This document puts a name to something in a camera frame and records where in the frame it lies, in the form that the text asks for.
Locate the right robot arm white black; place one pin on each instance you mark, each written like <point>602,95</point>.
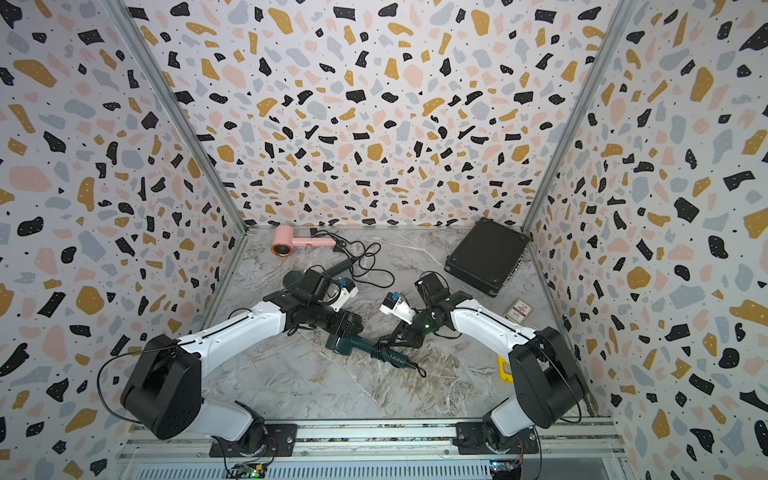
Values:
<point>547,381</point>

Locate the green hair dryer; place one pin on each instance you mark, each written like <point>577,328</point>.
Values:
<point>315,280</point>
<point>379,351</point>

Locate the small card box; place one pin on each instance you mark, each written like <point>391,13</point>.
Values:
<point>519,311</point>

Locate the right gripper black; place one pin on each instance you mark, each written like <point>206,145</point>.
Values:
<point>411,339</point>

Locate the yellow triangular plastic piece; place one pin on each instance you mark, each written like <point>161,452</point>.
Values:
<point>505,370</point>

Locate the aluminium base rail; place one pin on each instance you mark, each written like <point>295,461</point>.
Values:
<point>389,449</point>

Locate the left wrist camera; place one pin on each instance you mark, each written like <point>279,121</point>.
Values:
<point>336,297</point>

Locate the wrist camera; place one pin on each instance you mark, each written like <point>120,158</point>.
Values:
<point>336,297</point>
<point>395,304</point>

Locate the green circuit board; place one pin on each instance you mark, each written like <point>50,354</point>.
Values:
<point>249,471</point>

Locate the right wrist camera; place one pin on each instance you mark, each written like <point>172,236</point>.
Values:
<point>395,304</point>

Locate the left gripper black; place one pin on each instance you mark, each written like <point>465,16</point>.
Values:
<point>351,320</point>

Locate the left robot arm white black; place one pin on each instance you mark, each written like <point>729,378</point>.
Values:
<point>164,391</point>

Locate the pink hair dryer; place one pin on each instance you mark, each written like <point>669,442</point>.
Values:
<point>285,242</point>

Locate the black case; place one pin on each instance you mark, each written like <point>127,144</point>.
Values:
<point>487,256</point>

